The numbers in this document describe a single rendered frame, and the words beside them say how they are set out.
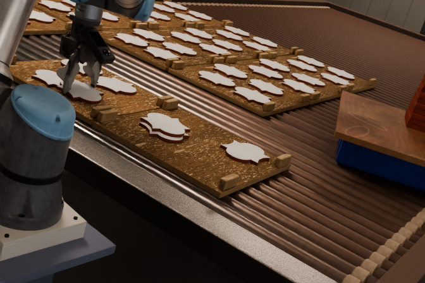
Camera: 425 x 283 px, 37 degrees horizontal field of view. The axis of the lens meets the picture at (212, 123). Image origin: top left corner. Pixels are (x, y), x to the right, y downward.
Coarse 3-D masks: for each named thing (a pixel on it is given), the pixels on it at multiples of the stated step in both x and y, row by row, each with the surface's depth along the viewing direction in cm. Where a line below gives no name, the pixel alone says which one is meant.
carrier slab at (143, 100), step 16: (16, 64) 188; (32, 64) 192; (48, 64) 196; (16, 80) 179; (32, 80) 180; (80, 80) 191; (64, 96) 175; (112, 96) 185; (128, 96) 189; (144, 96) 193; (80, 112) 167; (128, 112) 176
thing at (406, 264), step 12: (420, 240) 146; (408, 252) 139; (420, 252) 140; (396, 264) 132; (408, 264) 133; (420, 264) 135; (384, 276) 126; (396, 276) 127; (408, 276) 128; (420, 276) 130
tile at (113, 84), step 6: (102, 78) 195; (108, 78) 196; (114, 78) 198; (102, 84) 190; (108, 84) 191; (114, 84) 193; (120, 84) 194; (126, 84) 196; (132, 84) 197; (108, 90) 189; (114, 90) 187; (120, 90) 189; (126, 90) 190; (132, 90) 192
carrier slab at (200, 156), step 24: (120, 120) 169; (192, 120) 184; (144, 144) 159; (168, 144) 163; (192, 144) 167; (216, 144) 172; (168, 168) 152; (192, 168) 153; (216, 168) 157; (240, 168) 161; (264, 168) 165; (288, 168) 173; (216, 192) 145
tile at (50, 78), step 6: (36, 72) 184; (42, 72) 185; (48, 72) 187; (54, 72) 188; (36, 78) 181; (42, 78) 180; (48, 78) 182; (54, 78) 183; (60, 78) 184; (48, 84) 177; (54, 84) 179
